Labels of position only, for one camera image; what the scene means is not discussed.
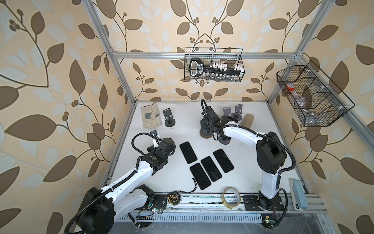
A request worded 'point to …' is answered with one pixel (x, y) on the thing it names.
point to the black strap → (193, 190)
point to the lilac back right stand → (224, 140)
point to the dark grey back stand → (170, 121)
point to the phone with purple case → (199, 175)
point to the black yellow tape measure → (174, 198)
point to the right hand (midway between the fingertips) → (206, 123)
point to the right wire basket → (315, 100)
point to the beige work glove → (151, 116)
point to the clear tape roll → (238, 198)
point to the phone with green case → (211, 168)
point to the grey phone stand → (227, 111)
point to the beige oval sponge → (248, 120)
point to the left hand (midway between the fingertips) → (162, 141)
